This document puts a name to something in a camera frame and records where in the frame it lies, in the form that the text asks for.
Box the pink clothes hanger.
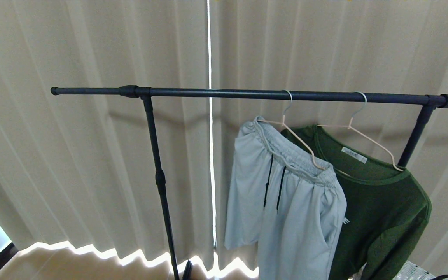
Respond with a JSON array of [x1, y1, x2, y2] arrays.
[[317, 92, 404, 172], [257, 90, 327, 172]]

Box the white laundry basket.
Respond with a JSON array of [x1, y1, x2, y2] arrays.
[[358, 260, 448, 280]]

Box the pale grey shorts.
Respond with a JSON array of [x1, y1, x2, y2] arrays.
[[224, 115, 348, 280]]

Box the green garment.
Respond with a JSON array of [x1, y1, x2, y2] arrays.
[[280, 124, 432, 280]]

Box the black clothes rack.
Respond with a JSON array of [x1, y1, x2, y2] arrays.
[[50, 85, 448, 280]]

